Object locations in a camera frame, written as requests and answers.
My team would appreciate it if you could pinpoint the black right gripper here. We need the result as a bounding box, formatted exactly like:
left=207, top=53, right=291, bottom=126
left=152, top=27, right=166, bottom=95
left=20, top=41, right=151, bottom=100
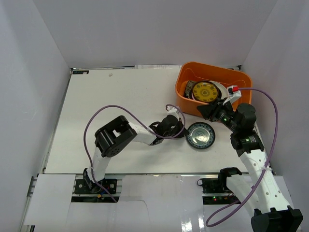
left=196, top=98, right=239, bottom=133

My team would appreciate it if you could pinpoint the blue white porcelain plate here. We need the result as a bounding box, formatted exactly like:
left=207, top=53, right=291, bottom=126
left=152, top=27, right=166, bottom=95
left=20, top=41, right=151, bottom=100
left=186, top=122, right=216, bottom=150

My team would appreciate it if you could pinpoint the yellow patterned round plate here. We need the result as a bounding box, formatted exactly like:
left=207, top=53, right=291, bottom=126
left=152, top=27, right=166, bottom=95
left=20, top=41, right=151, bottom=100
left=192, top=81, right=219, bottom=103

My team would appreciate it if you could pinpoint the cream round plate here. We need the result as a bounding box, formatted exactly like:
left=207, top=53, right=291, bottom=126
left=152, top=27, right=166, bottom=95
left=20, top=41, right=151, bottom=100
left=192, top=81, right=229, bottom=102

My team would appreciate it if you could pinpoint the black floral rectangular plate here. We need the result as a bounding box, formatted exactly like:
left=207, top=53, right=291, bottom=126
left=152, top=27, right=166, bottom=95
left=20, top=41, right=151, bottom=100
left=183, top=80, right=196, bottom=99

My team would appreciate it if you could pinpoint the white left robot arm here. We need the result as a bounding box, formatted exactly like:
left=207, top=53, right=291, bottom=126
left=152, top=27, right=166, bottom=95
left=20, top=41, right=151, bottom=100
left=83, top=115, right=188, bottom=193

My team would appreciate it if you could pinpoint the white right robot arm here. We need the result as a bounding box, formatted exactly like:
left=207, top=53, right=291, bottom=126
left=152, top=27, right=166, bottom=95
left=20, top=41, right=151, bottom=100
left=197, top=100, right=303, bottom=232

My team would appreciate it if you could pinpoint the orange plastic bin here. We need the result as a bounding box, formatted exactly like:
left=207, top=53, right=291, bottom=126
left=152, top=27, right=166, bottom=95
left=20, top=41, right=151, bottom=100
left=175, top=61, right=253, bottom=117

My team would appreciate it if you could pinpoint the dark label sticker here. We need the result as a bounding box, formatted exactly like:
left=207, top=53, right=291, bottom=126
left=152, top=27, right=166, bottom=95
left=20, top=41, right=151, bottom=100
left=72, top=70, right=89, bottom=74

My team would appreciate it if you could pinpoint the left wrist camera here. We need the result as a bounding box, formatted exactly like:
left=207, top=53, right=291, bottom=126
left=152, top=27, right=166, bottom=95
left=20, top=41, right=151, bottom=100
left=166, top=106, right=180, bottom=118

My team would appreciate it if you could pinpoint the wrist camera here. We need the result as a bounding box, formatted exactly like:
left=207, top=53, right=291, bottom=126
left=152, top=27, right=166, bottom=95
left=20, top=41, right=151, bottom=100
left=223, top=85, right=242, bottom=105
left=166, top=106, right=180, bottom=118

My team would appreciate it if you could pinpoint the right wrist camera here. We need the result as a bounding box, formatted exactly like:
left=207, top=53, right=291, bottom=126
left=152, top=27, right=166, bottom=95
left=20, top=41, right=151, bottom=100
left=223, top=85, right=242, bottom=105

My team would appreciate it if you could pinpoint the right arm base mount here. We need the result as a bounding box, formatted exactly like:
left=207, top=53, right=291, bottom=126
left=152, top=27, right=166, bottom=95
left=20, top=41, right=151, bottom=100
left=197, top=178, right=239, bottom=205

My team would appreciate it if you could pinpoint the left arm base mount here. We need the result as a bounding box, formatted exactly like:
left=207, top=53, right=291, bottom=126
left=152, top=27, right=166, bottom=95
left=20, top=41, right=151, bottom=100
left=71, top=178, right=121, bottom=203

